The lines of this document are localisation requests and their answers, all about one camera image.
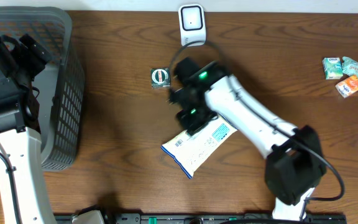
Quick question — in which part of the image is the dark round-label can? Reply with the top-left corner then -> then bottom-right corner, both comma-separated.
150,67 -> 171,88

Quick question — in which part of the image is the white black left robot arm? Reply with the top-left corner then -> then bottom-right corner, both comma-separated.
0,20 -> 103,223

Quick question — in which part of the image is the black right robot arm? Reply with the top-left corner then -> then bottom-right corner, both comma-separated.
170,58 -> 326,221

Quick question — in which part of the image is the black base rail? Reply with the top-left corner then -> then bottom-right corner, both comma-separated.
54,212 -> 348,224

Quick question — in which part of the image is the mint green snack packet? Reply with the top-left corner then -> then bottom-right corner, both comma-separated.
342,57 -> 358,78

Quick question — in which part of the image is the dark grey plastic basket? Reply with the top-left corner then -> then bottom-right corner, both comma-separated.
0,6 -> 85,171

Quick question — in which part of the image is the orange small snack pack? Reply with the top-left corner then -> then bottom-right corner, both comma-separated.
335,75 -> 358,98

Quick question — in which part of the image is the teal small tissue pack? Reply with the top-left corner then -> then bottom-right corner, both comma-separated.
322,57 -> 343,80

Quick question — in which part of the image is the orange wet wipes pack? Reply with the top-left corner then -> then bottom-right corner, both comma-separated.
161,116 -> 237,179

